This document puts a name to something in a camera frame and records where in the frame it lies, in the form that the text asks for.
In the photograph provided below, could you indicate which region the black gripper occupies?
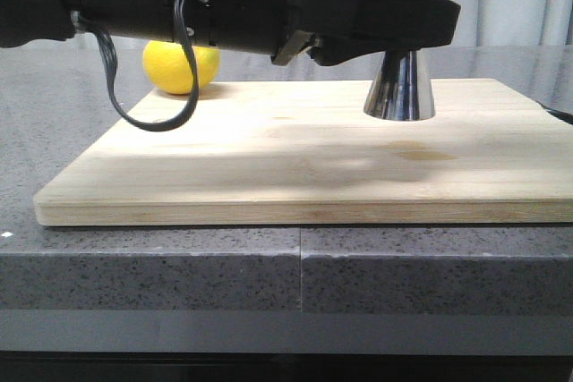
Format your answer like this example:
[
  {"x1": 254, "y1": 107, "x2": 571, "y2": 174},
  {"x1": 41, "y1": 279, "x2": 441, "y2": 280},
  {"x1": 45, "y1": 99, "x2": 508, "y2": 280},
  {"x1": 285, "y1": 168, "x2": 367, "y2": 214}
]
[{"x1": 173, "y1": 0, "x2": 403, "y2": 66}]

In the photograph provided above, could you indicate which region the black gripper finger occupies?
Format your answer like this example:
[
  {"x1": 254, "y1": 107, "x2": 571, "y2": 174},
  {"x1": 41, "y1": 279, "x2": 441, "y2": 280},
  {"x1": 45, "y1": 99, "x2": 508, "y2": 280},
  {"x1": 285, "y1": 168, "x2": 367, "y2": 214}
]
[{"x1": 295, "y1": 0, "x2": 461, "y2": 49}]

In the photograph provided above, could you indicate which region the steel double jigger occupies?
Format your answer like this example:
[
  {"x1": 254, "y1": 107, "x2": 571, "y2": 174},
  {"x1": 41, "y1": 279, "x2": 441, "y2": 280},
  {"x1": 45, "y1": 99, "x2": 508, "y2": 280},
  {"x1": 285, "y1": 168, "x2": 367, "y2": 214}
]
[{"x1": 363, "y1": 51, "x2": 435, "y2": 122}]

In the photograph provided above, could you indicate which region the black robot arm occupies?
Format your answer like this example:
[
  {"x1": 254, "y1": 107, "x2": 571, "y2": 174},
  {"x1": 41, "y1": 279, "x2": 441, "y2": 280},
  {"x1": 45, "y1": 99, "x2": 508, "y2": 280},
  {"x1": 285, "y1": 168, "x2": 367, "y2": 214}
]
[{"x1": 1, "y1": 0, "x2": 460, "y2": 66}]

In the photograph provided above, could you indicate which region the light wooden cutting board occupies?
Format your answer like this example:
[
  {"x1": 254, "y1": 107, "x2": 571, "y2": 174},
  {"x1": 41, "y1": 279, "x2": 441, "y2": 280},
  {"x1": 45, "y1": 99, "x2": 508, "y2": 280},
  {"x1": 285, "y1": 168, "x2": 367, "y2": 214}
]
[{"x1": 34, "y1": 79, "x2": 572, "y2": 226}]

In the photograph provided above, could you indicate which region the yellow lemon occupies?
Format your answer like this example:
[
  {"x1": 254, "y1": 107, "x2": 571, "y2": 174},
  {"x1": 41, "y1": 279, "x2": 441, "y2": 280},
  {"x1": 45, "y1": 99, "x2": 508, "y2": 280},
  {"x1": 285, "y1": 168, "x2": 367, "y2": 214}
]
[{"x1": 142, "y1": 40, "x2": 220, "y2": 95}]

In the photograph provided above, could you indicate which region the black ribbon cable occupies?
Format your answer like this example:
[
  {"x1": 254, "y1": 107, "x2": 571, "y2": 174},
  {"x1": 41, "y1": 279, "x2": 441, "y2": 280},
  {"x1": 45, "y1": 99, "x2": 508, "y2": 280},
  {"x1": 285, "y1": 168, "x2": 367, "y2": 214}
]
[{"x1": 75, "y1": 0, "x2": 212, "y2": 133}]

